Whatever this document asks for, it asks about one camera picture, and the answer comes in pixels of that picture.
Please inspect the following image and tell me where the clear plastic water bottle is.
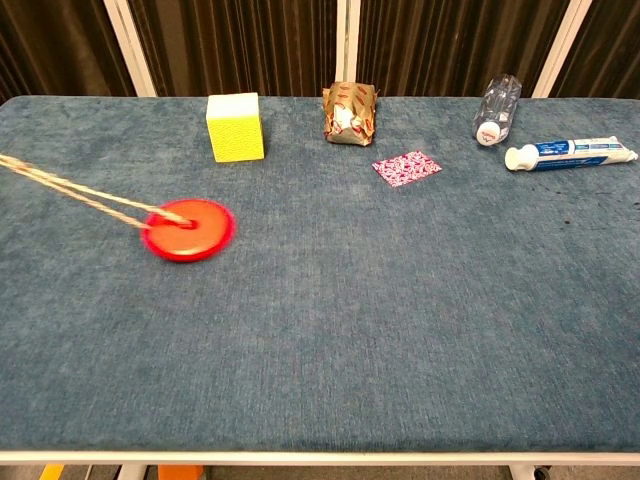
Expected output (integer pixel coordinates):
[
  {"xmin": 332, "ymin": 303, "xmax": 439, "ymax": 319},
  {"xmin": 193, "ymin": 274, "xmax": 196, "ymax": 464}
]
[{"xmin": 472, "ymin": 73, "xmax": 524, "ymax": 147}]

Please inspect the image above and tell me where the white frame post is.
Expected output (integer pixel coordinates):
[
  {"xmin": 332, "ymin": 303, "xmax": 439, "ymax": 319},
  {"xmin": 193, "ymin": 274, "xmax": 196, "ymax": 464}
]
[
  {"xmin": 102, "ymin": 0, "xmax": 158, "ymax": 98},
  {"xmin": 530, "ymin": 0, "xmax": 594, "ymax": 99},
  {"xmin": 335, "ymin": 0, "xmax": 361, "ymax": 86}
]

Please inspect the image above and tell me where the red disc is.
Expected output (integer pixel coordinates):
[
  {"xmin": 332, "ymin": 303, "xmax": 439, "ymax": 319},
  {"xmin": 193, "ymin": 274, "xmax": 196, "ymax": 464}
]
[{"xmin": 141, "ymin": 198, "xmax": 236, "ymax": 264}]

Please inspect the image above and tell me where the dark brown curtain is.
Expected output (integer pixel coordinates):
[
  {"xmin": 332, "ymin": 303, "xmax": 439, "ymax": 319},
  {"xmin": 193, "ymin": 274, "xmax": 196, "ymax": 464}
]
[{"xmin": 0, "ymin": 0, "xmax": 640, "ymax": 104}]

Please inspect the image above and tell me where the crumpled gold snack bag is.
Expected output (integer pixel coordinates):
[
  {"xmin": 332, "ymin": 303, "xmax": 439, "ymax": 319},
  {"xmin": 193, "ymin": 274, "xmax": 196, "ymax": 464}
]
[{"xmin": 321, "ymin": 82, "xmax": 381, "ymax": 148}]

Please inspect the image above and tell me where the blue table cloth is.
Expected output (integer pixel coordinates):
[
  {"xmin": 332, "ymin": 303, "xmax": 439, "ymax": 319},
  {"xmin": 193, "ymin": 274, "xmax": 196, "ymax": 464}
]
[{"xmin": 0, "ymin": 94, "xmax": 640, "ymax": 454}]

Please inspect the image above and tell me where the pink patterned flat packet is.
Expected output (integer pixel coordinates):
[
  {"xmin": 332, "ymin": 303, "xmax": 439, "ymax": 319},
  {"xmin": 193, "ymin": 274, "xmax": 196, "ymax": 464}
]
[{"xmin": 371, "ymin": 150, "xmax": 444, "ymax": 189}]

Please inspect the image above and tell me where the yellow and white block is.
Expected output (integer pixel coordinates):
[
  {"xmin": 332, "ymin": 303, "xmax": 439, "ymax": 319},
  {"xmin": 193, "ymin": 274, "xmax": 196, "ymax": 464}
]
[{"xmin": 205, "ymin": 92, "xmax": 266, "ymax": 164}]

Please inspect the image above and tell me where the braided beige rope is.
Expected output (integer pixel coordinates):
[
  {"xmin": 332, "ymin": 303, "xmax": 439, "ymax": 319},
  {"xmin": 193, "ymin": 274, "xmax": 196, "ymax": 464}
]
[{"xmin": 0, "ymin": 153, "xmax": 195, "ymax": 231}]

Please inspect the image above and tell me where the orange object under table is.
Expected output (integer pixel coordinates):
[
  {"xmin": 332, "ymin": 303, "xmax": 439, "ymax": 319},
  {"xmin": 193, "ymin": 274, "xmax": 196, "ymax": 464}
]
[{"xmin": 158, "ymin": 465, "xmax": 205, "ymax": 480}]

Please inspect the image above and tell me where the white blue toothpaste tube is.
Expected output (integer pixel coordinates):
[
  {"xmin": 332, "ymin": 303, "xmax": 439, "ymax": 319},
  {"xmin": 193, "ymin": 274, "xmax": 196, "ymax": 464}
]
[{"xmin": 504, "ymin": 135, "xmax": 640, "ymax": 172}]

